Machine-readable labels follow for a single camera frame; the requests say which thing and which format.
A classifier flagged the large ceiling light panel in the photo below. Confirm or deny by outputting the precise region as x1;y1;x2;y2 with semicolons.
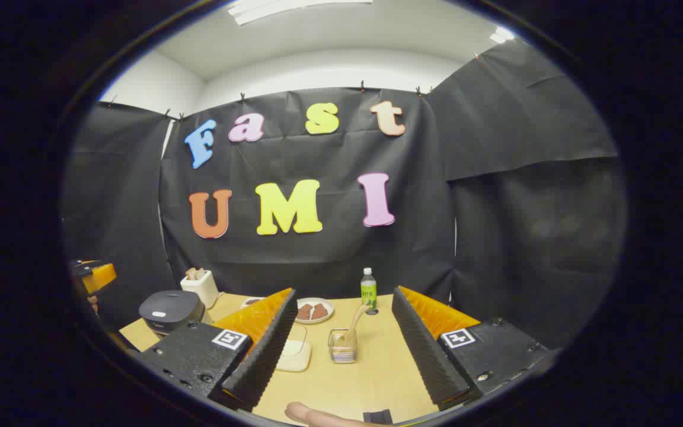
228;0;373;26

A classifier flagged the silver black rice cooker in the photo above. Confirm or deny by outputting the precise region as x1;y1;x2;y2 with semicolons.
139;290;207;337

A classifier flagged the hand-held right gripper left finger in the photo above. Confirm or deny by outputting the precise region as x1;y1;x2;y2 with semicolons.
134;288;298;413

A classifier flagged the black backdrop cloth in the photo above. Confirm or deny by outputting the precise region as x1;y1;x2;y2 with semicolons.
60;39;627;350

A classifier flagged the clear box of white rice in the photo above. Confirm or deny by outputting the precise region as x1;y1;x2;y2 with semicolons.
275;339;312;373

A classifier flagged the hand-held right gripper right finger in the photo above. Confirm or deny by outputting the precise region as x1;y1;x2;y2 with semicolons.
391;286;556;411

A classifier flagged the wooden spoon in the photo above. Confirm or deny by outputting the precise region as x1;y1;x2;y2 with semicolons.
341;303;373;345

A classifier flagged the white toaster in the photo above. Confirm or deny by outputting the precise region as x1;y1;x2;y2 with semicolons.
180;267;219;309

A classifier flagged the white round plate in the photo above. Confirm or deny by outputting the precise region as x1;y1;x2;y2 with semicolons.
295;298;335;324

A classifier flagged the green label drink bottle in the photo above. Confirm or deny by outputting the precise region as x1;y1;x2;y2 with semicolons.
360;267;378;310

